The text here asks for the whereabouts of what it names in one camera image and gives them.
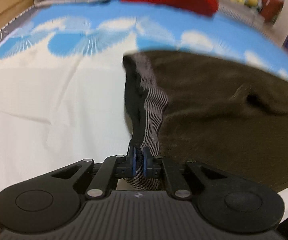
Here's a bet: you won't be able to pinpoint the brown corduroy pants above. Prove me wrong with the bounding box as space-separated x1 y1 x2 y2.
123 50 288 192

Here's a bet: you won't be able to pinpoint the blue white patterned bedsheet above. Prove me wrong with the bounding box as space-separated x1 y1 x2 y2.
0 1 288 218

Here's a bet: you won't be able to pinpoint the white windowsill ledge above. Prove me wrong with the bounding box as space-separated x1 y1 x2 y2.
218 0 274 31

